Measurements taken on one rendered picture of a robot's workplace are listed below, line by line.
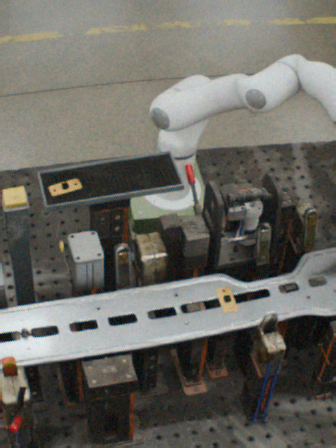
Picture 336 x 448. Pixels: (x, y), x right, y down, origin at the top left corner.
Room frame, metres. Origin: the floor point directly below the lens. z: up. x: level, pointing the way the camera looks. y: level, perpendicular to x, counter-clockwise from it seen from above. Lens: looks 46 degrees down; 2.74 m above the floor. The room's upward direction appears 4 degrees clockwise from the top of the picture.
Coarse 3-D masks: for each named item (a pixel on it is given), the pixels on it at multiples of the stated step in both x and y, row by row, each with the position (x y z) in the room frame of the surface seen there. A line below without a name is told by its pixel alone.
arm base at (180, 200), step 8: (176, 160) 1.97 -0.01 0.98; (184, 160) 1.98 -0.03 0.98; (192, 160) 2.00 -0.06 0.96; (184, 168) 1.98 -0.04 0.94; (184, 176) 1.98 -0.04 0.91; (176, 192) 1.98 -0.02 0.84; (184, 192) 1.99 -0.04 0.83; (200, 192) 2.03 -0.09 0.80; (152, 200) 1.97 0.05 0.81; (160, 200) 1.97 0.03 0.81; (168, 200) 1.98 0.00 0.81; (176, 200) 1.98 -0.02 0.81; (184, 200) 1.99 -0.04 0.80; (192, 200) 1.99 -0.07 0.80; (160, 208) 1.95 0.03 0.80; (168, 208) 1.94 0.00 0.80; (176, 208) 1.95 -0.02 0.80; (184, 208) 1.95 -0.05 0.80
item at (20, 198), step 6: (6, 192) 1.60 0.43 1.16; (12, 192) 1.60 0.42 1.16; (18, 192) 1.60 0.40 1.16; (24, 192) 1.61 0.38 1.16; (6, 198) 1.58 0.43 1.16; (12, 198) 1.58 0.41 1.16; (18, 198) 1.58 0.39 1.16; (24, 198) 1.58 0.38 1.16; (6, 204) 1.56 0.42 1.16; (12, 204) 1.56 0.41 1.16; (18, 204) 1.57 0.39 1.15
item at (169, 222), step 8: (160, 216) 1.62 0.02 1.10; (168, 216) 1.62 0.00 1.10; (176, 216) 1.62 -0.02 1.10; (160, 224) 1.60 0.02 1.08; (168, 224) 1.59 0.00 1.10; (176, 224) 1.59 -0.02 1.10; (160, 232) 1.60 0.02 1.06; (168, 232) 1.58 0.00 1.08; (176, 232) 1.59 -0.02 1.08; (168, 240) 1.58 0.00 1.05; (176, 240) 1.59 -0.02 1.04; (168, 248) 1.58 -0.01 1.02; (176, 248) 1.59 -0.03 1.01; (168, 256) 1.58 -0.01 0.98; (176, 256) 1.59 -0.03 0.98; (168, 264) 1.59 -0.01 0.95; (176, 264) 1.59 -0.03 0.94; (168, 272) 1.59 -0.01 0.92; (168, 280) 1.59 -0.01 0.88; (168, 312) 1.59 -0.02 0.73
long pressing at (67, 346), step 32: (320, 256) 1.61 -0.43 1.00; (160, 288) 1.46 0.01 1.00; (192, 288) 1.47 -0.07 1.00; (256, 288) 1.48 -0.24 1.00; (320, 288) 1.49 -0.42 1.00; (0, 320) 1.30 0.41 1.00; (32, 320) 1.31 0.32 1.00; (64, 320) 1.32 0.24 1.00; (96, 320) 1.33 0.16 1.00; (160, 320) 1.35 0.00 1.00; (192, 320) 1.36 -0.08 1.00; (224, 320) 1.37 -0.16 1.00; (256, 320) 1.37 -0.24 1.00; (0, 352) 1.20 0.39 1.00; (32, 352) 1.21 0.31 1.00; (64, 352) 1.22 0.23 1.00; (96, 352) 1.23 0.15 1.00
